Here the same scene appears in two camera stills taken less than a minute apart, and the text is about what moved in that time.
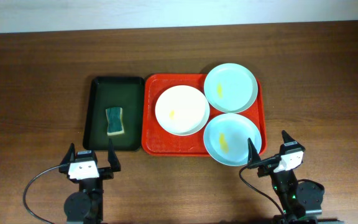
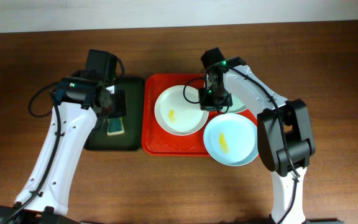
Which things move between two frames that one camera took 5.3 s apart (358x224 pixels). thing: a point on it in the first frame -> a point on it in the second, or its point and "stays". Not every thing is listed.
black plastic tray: x=115 y=111 stays
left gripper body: x=103 y=171 -> x=117 y=104
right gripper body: x=265 y=170 -> x=215 y=99
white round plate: x=182 y=110 stays
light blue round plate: x=225 y=139 stays
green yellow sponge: x=115 y=121 stays
